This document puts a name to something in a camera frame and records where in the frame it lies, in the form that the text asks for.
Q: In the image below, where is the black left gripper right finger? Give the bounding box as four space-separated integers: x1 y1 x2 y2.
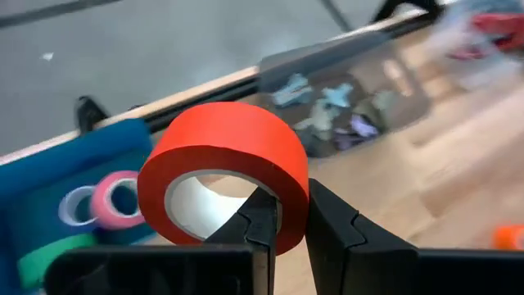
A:
305 178 418 295

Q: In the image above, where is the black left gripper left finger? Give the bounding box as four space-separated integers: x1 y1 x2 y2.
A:
204 186 283 295

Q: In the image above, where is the red tape roll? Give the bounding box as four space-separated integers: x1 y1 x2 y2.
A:
137 101 310 256

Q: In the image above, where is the purple staple remover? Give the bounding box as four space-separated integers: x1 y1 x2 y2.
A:
331 114 380 151

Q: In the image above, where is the pink tape roll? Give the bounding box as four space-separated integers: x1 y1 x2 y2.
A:
90 170 147 231

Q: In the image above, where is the red stapler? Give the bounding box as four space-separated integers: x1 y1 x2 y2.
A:
448 11 524 61

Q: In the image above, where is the orange tape roll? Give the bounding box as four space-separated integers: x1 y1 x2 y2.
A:
492 224 524 252

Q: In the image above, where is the green tape roll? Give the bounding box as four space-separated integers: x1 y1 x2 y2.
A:
16 233 99 290

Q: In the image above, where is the grey translucent plastic bin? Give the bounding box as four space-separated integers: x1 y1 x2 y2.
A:
257 29 437 160

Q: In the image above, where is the black table clamp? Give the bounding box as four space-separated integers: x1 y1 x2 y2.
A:
370 0 445 24
75 94 111 134

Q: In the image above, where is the blue plastic bin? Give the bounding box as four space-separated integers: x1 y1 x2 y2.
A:
0 118 159 295

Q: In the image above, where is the clear plastic bin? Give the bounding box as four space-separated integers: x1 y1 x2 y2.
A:
425 0 524 93

